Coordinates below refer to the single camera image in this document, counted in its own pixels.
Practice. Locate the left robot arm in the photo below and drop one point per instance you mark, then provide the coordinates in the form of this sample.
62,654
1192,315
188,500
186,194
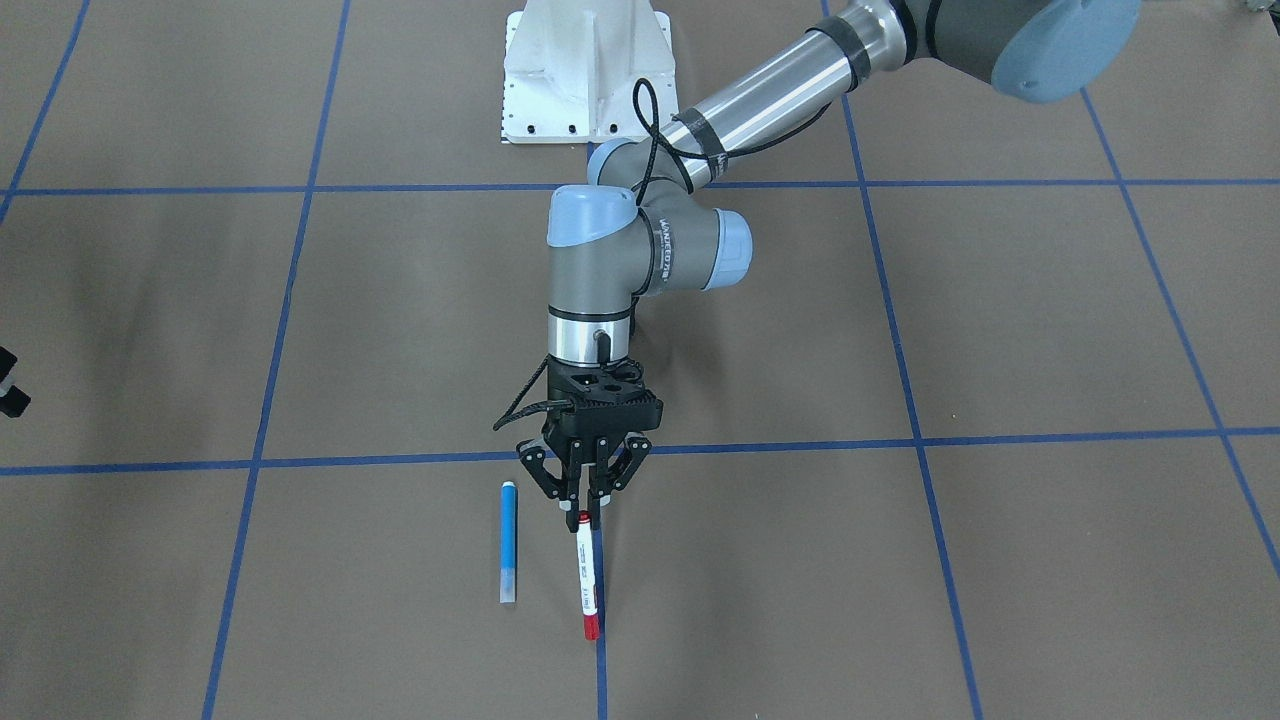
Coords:
632,230

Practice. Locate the red capped white marker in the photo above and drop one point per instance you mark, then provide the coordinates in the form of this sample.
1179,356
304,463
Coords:
585,548

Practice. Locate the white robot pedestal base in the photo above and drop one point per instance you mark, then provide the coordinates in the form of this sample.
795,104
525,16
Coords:
571,65

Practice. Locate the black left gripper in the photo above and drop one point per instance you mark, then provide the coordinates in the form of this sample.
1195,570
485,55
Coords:
584,447

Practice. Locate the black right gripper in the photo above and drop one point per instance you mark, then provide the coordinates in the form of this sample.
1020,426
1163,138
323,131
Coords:
3,392

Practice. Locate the blue marker pen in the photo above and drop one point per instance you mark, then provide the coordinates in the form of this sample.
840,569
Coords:
508,543

